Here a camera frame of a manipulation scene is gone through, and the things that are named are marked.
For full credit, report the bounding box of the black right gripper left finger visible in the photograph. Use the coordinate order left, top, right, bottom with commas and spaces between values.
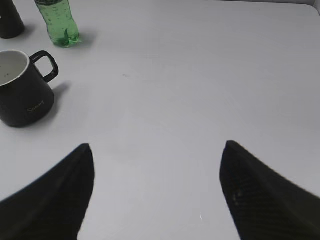
0, 143, 95, 240

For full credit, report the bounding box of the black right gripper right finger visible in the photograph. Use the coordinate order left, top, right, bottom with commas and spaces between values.
219, 140, 320, 240

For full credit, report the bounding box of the black mug white inside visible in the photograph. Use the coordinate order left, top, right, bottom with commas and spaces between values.
0, 50, 59, 128

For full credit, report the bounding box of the green sprite bottle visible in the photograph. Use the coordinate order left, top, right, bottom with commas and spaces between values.
34, 0, 80, 48

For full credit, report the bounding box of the red wine bottle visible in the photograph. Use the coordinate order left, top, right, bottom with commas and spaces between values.
0, 0, 25, 39

